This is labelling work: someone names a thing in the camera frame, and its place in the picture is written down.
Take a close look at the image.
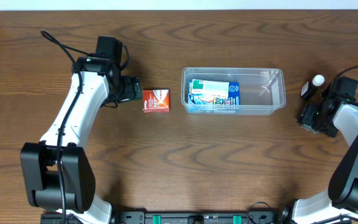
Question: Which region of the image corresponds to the blue Cool Fever box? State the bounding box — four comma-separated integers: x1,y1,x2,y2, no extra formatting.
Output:
188,80,240,106

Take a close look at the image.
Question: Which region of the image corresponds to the clear plastic container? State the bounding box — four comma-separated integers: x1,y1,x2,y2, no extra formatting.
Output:
181,67,287,115

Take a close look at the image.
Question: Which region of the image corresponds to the red small box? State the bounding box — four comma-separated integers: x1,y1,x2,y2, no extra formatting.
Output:
142,89,170,113

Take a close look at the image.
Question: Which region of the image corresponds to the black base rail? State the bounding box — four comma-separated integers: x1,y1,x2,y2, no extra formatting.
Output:
40,210,291,224

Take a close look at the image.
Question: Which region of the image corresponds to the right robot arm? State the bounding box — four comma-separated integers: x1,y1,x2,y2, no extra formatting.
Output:
289,77,358,223

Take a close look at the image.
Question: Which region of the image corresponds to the dark green round-logo box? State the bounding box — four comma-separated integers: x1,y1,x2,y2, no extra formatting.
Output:
300,123,318,133

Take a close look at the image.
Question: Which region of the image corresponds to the dark bottle white cap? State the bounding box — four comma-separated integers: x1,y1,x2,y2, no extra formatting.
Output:
300,75,325,100

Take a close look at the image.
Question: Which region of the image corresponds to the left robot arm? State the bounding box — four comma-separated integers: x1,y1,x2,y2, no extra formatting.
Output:
20,36,142,223

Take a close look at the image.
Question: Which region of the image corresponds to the white green Panadol box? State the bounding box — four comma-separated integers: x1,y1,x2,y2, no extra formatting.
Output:
191,79,229,98

